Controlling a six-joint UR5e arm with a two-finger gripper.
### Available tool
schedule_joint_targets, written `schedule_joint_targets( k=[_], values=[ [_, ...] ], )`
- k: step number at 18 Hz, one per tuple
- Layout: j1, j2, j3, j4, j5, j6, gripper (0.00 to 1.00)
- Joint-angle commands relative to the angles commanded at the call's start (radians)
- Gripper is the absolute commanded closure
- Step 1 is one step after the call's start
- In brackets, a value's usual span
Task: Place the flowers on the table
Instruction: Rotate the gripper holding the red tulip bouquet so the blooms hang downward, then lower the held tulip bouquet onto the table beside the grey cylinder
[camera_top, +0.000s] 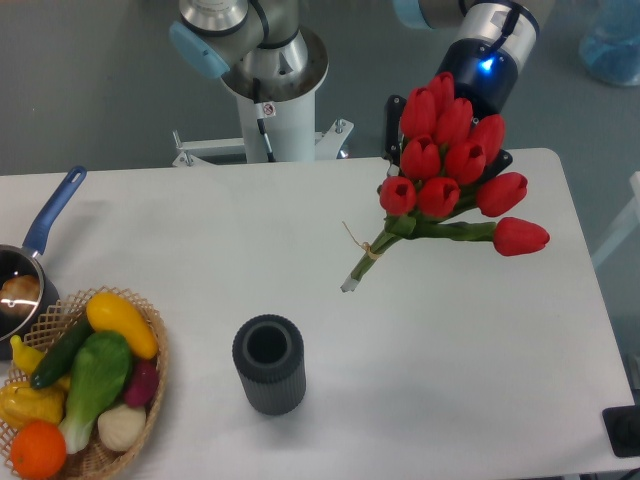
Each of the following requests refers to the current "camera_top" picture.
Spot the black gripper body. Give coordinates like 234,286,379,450
436,39,519,120

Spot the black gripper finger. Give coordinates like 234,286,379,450
382,95,406,164
478,149,513,183

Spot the red tulip bouquet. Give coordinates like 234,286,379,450
341,73,550,292

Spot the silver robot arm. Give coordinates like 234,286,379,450
393,0,554,121

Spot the blue transparent water bottle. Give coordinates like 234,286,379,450
579,0,639,87

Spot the dark grey ribbed vase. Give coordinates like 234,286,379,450
232,314,306,416

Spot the black device at edge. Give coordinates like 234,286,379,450
602,405,640,458

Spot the yellow squash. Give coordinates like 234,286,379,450
86,292,159,360

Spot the purple radish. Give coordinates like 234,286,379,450
123,360,159,408

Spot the green bok choy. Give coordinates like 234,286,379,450
59,331,132,455

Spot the bread roll in pan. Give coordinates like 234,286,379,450
1,275,40,319

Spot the green cucumber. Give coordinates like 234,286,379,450
30,316,94,389

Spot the white garlic bulb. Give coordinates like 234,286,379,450
98,404,146,452

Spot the yellow banana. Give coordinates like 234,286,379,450
9,335,45,382

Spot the yellow bell pepper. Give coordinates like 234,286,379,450
1,381,66,430

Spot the orange fruit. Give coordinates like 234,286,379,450
10,421,67,479

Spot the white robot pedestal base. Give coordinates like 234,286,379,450
169,1,353,164

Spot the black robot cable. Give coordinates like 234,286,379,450
251,78,277,164

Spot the white frame at right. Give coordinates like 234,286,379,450
591,171,639,270

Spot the blue handled saucepan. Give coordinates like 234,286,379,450
1,166,87,361

